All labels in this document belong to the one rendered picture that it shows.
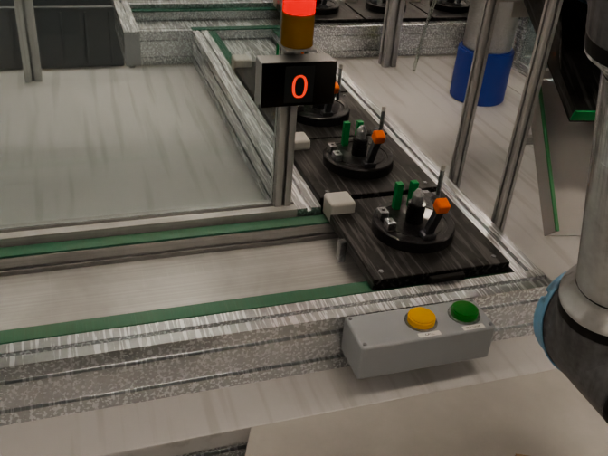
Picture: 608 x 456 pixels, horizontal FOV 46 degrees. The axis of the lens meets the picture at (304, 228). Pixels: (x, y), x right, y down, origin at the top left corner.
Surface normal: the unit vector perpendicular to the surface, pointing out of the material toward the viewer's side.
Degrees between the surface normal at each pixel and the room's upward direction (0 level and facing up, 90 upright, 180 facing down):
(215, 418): 0
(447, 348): 90
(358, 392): 0
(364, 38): 90
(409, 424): 0
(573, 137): 45
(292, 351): 90
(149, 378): 90
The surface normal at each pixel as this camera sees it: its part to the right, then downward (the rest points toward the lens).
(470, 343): 0.30, 0.52
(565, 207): 0.14, -0.22
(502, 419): 0.07, -0.84
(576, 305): -0.74, -0.28
